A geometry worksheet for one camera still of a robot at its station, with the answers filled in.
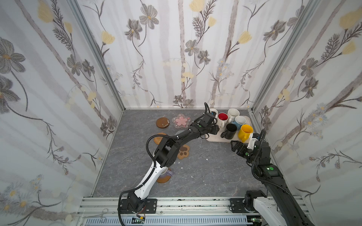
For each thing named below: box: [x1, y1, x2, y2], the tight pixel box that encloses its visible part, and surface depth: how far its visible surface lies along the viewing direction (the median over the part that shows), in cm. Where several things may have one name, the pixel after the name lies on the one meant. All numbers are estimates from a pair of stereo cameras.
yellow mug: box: [238, 124, 255, 143], surface depth 100 cm
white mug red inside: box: [217, 112, 229, 129], surface depth 107 cm
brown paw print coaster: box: [177, 144, 190, 160], surface depth 96 cm
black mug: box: [220, 123, 238, 140], surface depth 100 cm
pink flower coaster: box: [171, 113, 191, 129], surface depth 116 cm
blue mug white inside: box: [230, 115, 247, 130], surface depth 103 cm
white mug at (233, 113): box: [227, 108, 240, 123], surface depth 109 cm
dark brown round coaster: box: [156, 116, 170, 129], surface depth 113 cm
